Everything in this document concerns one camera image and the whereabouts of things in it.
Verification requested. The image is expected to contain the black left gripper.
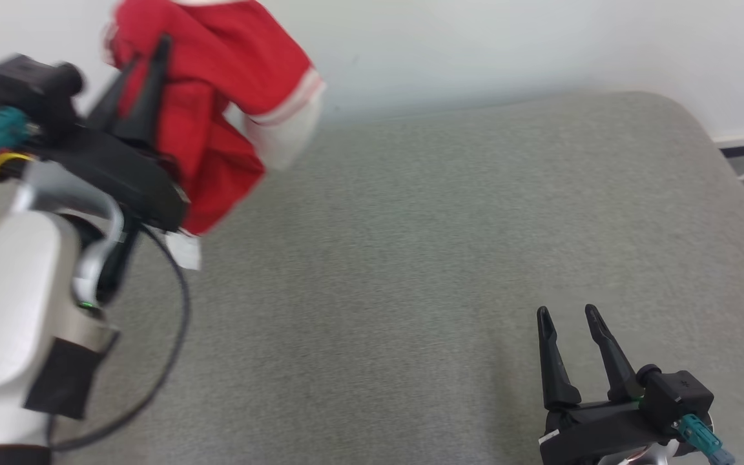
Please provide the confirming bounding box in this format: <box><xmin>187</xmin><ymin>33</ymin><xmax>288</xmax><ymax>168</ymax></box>
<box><xmin>31</xmin><ymin>35</ymin><xmax>190</xmax><ymax>231</ymax></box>

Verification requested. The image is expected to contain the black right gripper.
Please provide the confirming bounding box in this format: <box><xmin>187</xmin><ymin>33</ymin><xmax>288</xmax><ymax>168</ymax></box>
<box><xmin>537</xmin><ymin>304</ymin><xmax>677</xmax><ymax>465</ymax></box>

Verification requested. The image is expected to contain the red jersey with white sleeves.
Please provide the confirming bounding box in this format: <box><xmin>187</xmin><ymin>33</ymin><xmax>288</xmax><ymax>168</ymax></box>
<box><xmin>102</xmin><ymin>0</ymin><xmax>326</xmax><ymax>271</ymax></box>

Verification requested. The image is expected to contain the grey fabric sofa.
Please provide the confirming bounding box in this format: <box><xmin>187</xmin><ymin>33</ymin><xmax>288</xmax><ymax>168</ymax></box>
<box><xmin>0</xmin><ymin>90</ymin><xmax>744</xmax><ymax>465</ymax></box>

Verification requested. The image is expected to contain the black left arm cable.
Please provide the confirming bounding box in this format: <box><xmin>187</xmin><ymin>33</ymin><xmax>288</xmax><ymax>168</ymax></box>
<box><xmin>48</xmin><ymin>223</ymin><xmax>191</xmax><ymax>451</ymax></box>

